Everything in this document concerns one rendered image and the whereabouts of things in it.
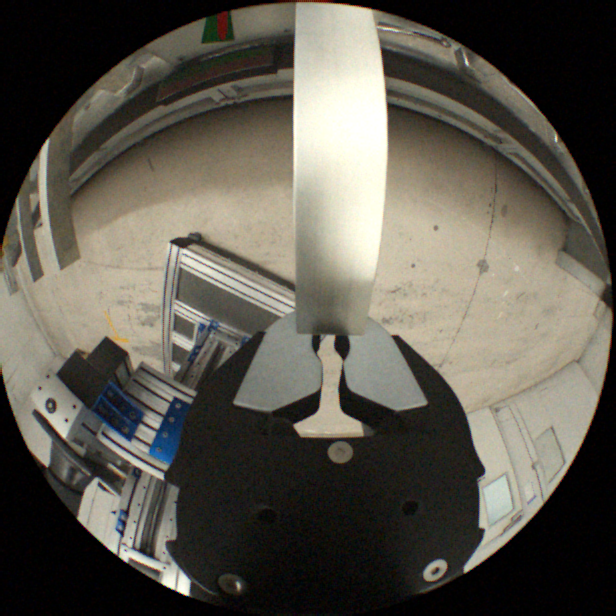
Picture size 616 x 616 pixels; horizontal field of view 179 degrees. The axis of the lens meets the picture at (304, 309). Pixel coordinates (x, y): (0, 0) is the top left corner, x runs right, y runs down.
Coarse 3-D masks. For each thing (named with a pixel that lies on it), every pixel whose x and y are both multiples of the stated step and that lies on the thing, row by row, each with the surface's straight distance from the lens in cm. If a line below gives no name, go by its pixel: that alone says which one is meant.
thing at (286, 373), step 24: (264, 336) 9; (288, 336) 8; (312, 336) 8; (264, 360) 7; (288, 360) 7; (312, 360) 7; (264, 384) 7; (288, 384) 7; (312, 384) 7; (264, 408) 6; (288, 408) 6; (312, 408) 7
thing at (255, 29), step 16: (240, 16) 31; (256, 16) 31; (272, 16) 31; (288, 16) 31; (176, 32) 32; (192, 32) 33; (240, 32) 33; (256, 32) 33; (272, 32) 33; (288, 32) 33; (144, 48) 34; (160, 48) 35; (176, 48) 35; (192, 48) 35; (208, 48) 35; (176, 64) 38
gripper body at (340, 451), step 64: (256, 448) 5; (320, 448) 5; (384, 448) 5; (448, 448) 6; (192, 512) 5; (256, 512) 5; (320, 512) 5; (384, 512) 5; (448, 512) 6; (192, 576) 6; (256, 576) 5; (320, 576) 5; (384, 576) 5; (448, 576) 6
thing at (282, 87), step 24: (216, 96) 93; (264, 96) 96; (288, 96) 102; (408, 96) 98; (168, 120) 111; (456, 120) 107; (120, 144) 134; (504, 144) 123; (96, 168) 160; (528, 168) 148; (72, 192) 203; (552, 192) 180; (576, 216) 231
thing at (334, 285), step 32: (320, 32) 10; (352, 32) 10; (320, 64) 8; (352, 64) 8; (320, 96) 7; (352, 96) 8; (384, 96) 8; (320, 128) 7; (352, 128) 7; (384, 128) 7; (320, 160) 7; (352, 160) 7; (384, 160) 7; (320, 192) 7; (352, 192) 7; (384, 192) 7; (320, 224) 7; (352, 224) 7; (320, 256) 7; (352, 256) 7; (320, 288) 7; (352, 288) 7; (320, 320) 8; (352, 320) 8
